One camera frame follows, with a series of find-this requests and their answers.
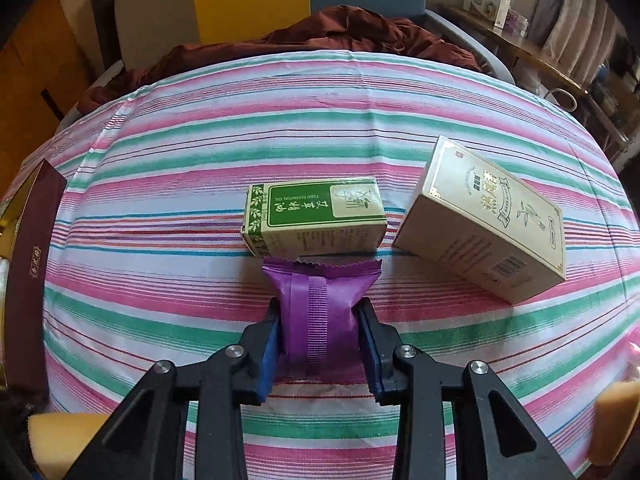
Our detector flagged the small purple box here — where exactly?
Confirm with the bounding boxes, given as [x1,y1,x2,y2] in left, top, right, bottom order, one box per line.
[505,10,531,37]

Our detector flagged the white metal bed rail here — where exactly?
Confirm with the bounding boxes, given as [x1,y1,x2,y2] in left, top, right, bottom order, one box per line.
[425,10,518,86]

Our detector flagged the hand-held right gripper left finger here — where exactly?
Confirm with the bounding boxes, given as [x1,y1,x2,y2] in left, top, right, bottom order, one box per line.
[65,299,281,480]

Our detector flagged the beige patterned curtain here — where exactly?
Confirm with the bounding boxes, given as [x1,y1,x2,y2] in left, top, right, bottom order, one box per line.
[530,0,626,91]

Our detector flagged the striped bedsheet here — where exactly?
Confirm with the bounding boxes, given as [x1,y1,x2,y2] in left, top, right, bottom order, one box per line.
[0,50,640,480]

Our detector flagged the green essential oil box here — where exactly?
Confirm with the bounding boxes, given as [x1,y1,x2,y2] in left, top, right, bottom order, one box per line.
[242,177,388,258]

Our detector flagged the wooden desk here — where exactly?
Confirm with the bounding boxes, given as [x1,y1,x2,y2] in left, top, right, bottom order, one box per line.
[440,5,640,161]

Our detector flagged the purple snack packet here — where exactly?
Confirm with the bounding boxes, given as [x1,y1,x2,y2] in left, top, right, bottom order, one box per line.
[261,256,383,376]

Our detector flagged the beige tea box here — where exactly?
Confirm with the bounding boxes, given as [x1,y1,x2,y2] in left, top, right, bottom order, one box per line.
[392,135,568,305]

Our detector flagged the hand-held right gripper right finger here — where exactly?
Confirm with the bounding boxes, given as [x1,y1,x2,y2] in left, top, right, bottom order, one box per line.
[357,297,576,480]

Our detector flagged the white cardboard box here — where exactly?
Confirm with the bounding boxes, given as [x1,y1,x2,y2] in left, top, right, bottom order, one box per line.
[462,0,513,28]

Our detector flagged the yellow sponge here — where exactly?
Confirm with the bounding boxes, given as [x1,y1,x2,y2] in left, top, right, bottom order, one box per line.
[590,382,638,466]
[27,412,108,466]

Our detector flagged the gold tray with maroon sides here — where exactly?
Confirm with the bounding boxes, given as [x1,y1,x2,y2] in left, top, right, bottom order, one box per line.
[0,159,68,396]

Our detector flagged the dark red cloth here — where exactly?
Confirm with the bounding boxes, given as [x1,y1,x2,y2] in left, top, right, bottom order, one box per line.
[75,5,483,116]

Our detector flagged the wooden wardrobe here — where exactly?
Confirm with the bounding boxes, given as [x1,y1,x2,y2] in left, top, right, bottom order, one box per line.
[0,0,96,181]

